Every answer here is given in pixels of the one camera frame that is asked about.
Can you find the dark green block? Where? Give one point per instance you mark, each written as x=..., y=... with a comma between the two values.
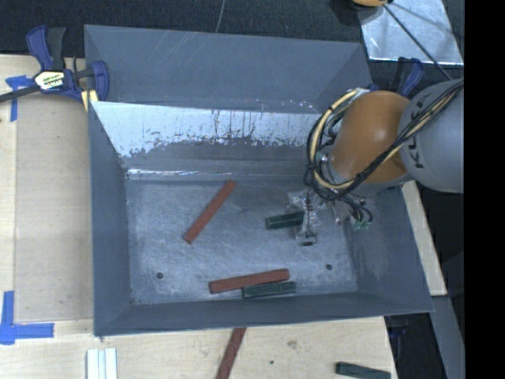
x=361, y=370
x=270, y=289
x=282, y=220

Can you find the red-brown flat block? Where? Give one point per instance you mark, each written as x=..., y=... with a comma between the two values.
x=248, y=281
x=209, y=212
x=230, y=353

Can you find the grey metal bin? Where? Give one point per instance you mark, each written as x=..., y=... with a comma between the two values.
x=221, y=69

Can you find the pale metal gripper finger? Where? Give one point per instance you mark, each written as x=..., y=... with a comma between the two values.
x=304, y=233
x=300, y=201

